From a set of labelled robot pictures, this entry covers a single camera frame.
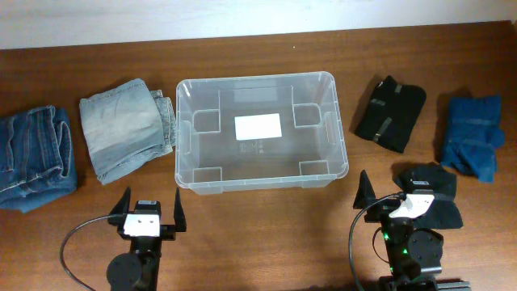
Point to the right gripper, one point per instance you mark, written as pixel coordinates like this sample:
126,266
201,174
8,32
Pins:
382,209

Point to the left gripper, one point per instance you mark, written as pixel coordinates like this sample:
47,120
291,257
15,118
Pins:
169,231

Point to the dark teal garment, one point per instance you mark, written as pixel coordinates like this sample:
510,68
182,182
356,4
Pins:
443,213

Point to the black garment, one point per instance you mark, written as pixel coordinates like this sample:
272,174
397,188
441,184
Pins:
391,114

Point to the light blue jeans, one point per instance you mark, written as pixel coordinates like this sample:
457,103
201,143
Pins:
125,128

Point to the blue garment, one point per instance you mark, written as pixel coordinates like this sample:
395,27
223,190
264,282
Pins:
472,136

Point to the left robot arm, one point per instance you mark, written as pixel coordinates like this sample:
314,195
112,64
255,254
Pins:
138,268

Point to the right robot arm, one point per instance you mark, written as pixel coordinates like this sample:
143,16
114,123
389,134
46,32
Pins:
414,254

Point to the white label in box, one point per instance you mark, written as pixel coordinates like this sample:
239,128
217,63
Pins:
257,127

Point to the clear plastic storage box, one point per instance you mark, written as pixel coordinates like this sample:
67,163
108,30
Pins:
310,154

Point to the dark blue folded jeans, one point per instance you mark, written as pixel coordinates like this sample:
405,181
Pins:
37,158

